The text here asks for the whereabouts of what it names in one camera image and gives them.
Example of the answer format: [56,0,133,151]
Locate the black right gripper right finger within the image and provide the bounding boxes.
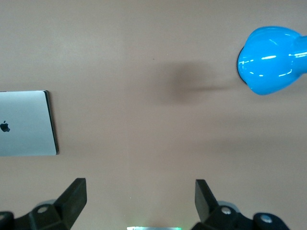
[191,179,292,230]

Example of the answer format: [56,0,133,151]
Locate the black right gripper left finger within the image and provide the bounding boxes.
[0,177,87,230]

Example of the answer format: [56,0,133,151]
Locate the blue desk lamp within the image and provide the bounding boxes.
[236,25,307,96]

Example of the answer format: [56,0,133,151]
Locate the silver grey laptop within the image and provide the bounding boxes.
[0,90,59,157]

